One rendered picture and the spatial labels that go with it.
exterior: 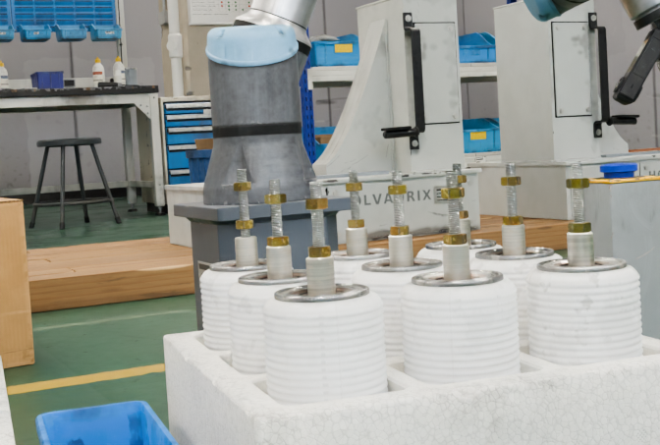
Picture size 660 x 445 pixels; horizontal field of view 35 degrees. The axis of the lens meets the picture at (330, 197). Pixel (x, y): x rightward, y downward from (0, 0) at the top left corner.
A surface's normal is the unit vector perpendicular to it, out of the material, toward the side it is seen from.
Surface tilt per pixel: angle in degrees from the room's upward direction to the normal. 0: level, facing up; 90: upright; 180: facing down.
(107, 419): 88
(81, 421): 88
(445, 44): 90
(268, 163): 73
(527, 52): 90
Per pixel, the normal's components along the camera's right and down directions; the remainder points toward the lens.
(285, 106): 0.68, 0.00
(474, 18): -0.90, 0.07
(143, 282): 0.44, 0.02
